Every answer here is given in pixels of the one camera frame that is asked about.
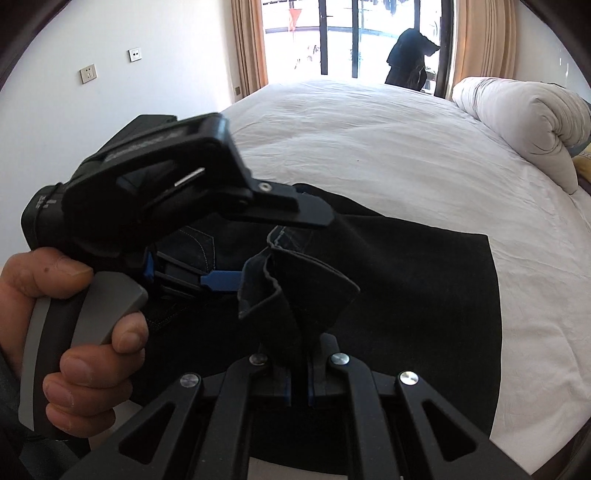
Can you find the black hanging coat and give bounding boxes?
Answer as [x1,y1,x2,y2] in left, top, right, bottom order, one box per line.
[384,28,442,91]

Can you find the person's left hand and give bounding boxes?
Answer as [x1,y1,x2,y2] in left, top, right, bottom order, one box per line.
[0,246,150,438]

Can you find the bed with white sheet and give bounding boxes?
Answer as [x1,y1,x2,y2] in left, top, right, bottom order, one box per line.
[88,78,591,480]

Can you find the beige curtain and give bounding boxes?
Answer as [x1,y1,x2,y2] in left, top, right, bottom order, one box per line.
[231,0,270,99]
[450,0,519,89]

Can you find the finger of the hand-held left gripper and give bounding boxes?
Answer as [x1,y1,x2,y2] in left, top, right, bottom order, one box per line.
[145,250,244,297]
[239,180,335,230]

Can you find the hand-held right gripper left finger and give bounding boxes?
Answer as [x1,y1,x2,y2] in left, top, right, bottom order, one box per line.
[60,353,296,480]

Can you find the rolled white duvet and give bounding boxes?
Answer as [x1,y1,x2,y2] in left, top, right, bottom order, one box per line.
[451,76,591,196]

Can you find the glass balcony door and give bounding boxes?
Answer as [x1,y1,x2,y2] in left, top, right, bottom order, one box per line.
[261,0,456,99]

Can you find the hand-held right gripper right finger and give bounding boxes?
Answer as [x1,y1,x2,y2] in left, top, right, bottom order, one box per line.
[306,332,532,480]

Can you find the black denim pants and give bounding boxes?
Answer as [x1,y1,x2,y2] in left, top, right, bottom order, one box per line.
[131,182,504,474]

